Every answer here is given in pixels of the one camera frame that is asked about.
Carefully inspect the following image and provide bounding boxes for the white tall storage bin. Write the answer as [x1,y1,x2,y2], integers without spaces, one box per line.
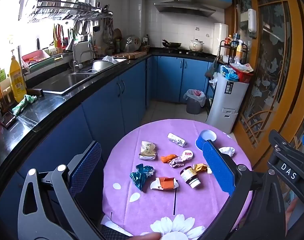
[206,72,250,134]

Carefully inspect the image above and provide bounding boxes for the red plastic basket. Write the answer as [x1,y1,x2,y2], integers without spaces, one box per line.
[230,64,254,83]

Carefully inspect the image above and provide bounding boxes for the wooden cutting board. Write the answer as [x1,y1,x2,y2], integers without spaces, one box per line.
[111,51,148,59]

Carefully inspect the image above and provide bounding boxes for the steel faucet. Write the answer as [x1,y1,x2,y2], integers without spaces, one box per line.
[67,28,84,72]

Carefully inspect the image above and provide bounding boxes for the black kitchen countertop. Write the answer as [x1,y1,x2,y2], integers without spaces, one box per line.
[0,47,217,180]

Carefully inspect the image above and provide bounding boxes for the silver crumpled foil wrapper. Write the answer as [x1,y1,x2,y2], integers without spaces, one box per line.
[168,156,190,168]

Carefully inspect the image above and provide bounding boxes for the grey hanging cloth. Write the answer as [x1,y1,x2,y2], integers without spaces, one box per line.
[205,60,219,81]

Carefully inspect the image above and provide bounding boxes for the silver pot lid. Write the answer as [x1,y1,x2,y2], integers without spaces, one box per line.
[121,35,142,53]

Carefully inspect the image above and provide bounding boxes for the white clay pot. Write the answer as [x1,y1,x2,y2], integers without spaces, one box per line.
[189,39,205,52]

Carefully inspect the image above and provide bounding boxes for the orange and white carton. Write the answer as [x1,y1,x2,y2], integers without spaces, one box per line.
[150,177,179,190]

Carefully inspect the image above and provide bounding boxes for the white cylinder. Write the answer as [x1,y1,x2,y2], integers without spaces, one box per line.
[213,23,229,55]

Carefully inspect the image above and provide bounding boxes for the steel kitchen sink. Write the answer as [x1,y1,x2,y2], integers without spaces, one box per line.
[33,71,97,95]

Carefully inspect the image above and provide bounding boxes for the yellow juice bottle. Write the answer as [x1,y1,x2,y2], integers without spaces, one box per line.
[235,40,244,63]

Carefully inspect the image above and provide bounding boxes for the grey bin with bag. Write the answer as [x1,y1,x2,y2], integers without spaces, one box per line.
[183,89,206,115]

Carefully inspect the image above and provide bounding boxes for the white crumpled tissue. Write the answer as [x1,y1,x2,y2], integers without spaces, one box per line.
[218,146,236,157]

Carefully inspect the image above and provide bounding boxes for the yellow detergent bottle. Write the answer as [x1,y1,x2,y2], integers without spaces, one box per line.
[9,55,27,103]

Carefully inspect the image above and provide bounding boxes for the black wok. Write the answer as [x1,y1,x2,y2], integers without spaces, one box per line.
[162,39,182,49]

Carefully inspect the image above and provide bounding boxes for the green dishcloth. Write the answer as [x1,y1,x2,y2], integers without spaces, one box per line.
[12,94,38,115]

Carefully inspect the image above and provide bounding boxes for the yellow crumpled wrapper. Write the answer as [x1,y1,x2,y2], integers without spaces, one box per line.
[192,163,212,175]

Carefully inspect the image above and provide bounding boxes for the person's right hand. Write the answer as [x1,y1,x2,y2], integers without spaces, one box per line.
[285,197,300,232]

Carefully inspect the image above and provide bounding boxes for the white wall dispenser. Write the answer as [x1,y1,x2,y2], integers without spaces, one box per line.
[248,9,257,38]

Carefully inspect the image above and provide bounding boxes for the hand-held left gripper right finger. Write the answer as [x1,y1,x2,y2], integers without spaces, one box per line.
[201,140,288,240]

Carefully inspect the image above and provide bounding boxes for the purple flowered tablecloth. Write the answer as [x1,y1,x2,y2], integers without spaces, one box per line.
[102,119,253,240]

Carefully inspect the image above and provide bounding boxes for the brown medicine bottle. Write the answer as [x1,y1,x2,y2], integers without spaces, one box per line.
[180,166,201,188]

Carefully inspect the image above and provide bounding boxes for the cream snack bag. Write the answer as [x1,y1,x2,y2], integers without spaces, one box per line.
[138,141,157,160]

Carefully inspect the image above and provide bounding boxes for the metal bowl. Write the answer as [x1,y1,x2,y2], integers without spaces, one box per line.
[91,59,115,72]

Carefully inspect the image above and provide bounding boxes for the teal foil wrapper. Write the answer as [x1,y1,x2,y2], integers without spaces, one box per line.
[130,163,155,192]

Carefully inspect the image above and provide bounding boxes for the blue base cabinets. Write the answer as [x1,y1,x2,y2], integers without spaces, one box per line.
[0,55,217,240]

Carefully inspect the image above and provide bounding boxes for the orange candy wrapper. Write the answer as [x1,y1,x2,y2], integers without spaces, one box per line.
[161,154,178,164]

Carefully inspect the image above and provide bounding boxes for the metal dish rack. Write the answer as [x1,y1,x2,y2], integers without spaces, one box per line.
[27,0,114,23]

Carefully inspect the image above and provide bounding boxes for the steel range hood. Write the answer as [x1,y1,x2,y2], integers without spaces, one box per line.
[154,0,216,18]

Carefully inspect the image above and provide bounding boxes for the pink plastic basket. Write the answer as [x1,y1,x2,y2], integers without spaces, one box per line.
[21,49,56,68]

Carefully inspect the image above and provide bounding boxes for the blue paper cup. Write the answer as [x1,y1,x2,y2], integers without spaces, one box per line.
[195,129,217,149]

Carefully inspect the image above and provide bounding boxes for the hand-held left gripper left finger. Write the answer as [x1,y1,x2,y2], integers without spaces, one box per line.
[17,141,105,240]

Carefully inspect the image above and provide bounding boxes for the blue packet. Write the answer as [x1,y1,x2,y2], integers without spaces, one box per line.
[220,65,240,81]

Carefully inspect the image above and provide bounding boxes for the wooden glass door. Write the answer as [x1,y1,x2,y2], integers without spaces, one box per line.
[233,0,304,173]
[230,0,253,67]

